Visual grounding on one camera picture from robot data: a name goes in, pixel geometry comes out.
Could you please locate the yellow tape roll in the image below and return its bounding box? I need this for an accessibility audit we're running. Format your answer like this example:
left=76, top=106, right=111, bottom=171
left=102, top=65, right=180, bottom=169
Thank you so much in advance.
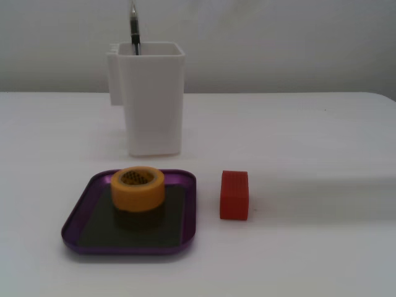
left=111, top=166, right=166, bottom=213

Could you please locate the red rectangular block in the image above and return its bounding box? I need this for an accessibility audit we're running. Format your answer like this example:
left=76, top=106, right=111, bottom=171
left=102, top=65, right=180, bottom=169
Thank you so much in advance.
left=219, top=170, right=250, bottom=221

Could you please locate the white plastic pen holder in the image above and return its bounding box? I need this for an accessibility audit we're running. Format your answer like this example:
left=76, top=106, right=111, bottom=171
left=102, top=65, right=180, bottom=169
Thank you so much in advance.
left=106, top=41, right=186, bottom=157

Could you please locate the purple metal tray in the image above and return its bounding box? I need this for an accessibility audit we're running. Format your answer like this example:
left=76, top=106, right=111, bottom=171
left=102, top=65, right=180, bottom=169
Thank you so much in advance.
left=61, top=168, right=197, bottom=256

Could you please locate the black pen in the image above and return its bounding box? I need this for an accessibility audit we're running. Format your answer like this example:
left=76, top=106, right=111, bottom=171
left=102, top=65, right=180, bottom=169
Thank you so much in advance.
left=129, top=0, right=142, bottom=56

